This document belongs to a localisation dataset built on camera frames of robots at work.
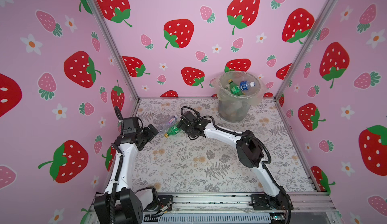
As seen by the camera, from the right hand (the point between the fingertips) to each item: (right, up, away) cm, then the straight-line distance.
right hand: (179, 127), depth 93 cm
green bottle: (+36, +25, +2) cm, 43 cm away
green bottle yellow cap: (-5, -3, +3) cm, 6 cm away
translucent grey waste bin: (+34, +12, 0) cm, 36 cm away
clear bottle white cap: (-7, +3, +8) cm, 11 cm away
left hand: (-14, -2, -11) cm, 18 cm away
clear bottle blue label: (+43, +28, +4) cm, 51 cm away
